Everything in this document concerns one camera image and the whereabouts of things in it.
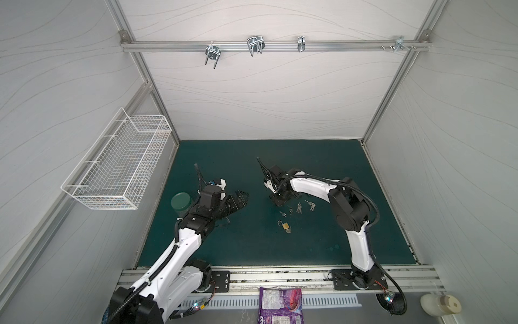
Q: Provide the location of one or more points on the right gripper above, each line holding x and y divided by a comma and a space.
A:
273, 178

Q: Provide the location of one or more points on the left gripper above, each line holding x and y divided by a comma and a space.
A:
241, 203

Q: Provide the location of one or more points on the gold padlock with key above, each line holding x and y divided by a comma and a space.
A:
285, 226

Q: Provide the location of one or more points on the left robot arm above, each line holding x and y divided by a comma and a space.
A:
157, 296

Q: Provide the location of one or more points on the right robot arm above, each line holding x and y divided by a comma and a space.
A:
355, 212

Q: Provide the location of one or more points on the green table mat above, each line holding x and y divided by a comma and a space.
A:
252, 236

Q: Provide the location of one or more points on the purple snack bag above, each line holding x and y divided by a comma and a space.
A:
277, 306

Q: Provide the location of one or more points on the metal hook clamp left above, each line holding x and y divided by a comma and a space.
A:
213, 53

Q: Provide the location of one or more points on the metal hook clamp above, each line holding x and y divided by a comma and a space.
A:
255, 44
213, 53
399, 46

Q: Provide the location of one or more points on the metal hook clamp middle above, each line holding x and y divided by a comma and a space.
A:
255, 44

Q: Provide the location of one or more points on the black cooling fan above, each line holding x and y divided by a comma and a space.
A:
393, 303

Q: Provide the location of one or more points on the metal hook clamp right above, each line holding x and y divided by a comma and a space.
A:
399, 46

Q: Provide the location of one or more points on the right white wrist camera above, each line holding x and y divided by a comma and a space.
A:
269, 185

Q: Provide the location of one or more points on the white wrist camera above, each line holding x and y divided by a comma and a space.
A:
221, 183
269, 185

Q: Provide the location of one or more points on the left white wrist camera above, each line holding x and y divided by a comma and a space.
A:
221, 183

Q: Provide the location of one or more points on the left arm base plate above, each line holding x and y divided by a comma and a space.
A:
215, 281

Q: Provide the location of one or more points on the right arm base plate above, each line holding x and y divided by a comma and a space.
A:
354, 279

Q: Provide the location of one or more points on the white cable duct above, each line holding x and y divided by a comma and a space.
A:
309, 301

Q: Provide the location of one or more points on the white wire basket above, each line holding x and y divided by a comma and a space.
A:
116, 170

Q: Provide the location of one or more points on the metal ring clamp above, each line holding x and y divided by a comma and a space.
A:
301, 44

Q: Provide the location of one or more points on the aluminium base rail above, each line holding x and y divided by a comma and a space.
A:
316, 278

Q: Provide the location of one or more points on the aluminium top rail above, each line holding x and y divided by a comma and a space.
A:
235, 46

